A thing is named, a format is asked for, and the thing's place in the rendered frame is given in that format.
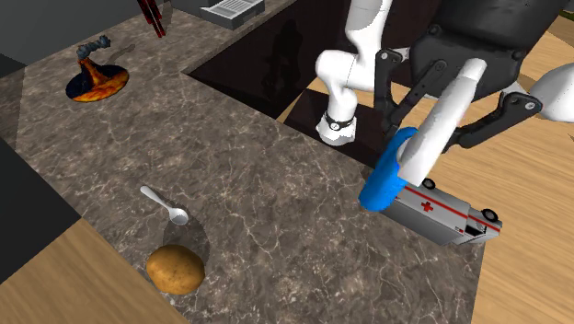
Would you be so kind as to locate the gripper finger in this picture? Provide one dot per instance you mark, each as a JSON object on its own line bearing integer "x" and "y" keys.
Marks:
{"x": 384, "y": 96}
{"x": 502, "y": 121}

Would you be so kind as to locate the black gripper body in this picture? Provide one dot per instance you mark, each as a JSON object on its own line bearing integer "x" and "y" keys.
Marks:
{"x": 484, "y": 31}

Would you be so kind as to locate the white toy ambulance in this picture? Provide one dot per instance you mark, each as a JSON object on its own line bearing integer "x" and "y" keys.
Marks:
{"x": 441, "y": 220}

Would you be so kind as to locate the dark robot stand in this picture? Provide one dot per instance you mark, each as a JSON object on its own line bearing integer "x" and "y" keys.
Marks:
{"x": 269, "y": 63}

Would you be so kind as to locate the grey white appliance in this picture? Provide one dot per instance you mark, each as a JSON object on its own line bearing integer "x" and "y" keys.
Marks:
{"x": 233, "y": 12}

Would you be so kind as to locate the white spoon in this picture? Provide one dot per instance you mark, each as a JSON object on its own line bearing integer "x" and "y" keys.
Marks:
{"x": 178, "y": 216}

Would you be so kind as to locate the red and black object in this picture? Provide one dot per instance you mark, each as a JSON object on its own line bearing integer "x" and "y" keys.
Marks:
{"x": 152, "y": 15}

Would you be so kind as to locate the brown potato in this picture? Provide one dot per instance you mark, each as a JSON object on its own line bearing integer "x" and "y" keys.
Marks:
{"x": 175, "y": 269}

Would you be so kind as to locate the orange volcano figure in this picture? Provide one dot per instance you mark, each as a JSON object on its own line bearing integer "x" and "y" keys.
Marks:
{"x": 96, "y": 80}

